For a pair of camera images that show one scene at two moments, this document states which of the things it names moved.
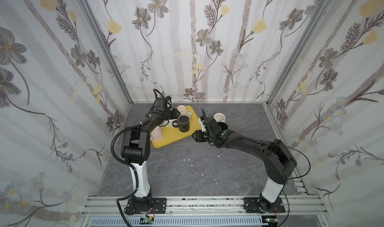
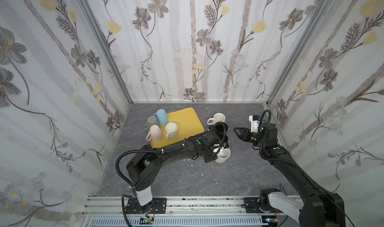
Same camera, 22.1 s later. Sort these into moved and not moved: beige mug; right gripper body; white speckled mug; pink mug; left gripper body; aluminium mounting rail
Moved: left gripper body; right gripper body; beige mug
Not moved: white speckled mug; aluminium mounting rail; pink mug
